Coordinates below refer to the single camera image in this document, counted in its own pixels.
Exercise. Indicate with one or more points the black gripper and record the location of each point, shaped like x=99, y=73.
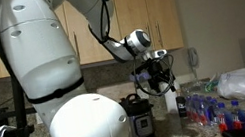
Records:
x=158, y=74

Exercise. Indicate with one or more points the black cooker lid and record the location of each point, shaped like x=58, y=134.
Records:
x=134, y=101

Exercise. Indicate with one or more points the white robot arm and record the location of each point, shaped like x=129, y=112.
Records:
x=36, y=51

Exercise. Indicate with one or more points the silver pressure cooker base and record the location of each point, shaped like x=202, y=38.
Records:
x=141, y=122

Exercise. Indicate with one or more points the white paper towel roll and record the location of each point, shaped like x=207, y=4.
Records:
x=170, y=98

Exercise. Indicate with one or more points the dark sauce bottle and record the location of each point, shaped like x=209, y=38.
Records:
x=181, y=105

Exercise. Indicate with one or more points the wooden cutting board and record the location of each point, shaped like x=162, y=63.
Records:
x=117, y=92

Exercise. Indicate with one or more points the wooden upper cabinets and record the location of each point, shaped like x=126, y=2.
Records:
x=157, y=17

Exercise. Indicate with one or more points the blue cap water bottle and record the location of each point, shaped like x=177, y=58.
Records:
x=238, y=115
x=225, y=120

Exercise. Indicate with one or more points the black vertical stand pole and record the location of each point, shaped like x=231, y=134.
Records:
x=21, y=119

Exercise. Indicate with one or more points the purple wall outlet cover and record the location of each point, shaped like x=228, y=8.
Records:
x=139, y=77

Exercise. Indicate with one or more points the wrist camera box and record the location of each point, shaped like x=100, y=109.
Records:
x=156, y=54

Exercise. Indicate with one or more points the wall telephone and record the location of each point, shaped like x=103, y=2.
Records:
x=193, y=57

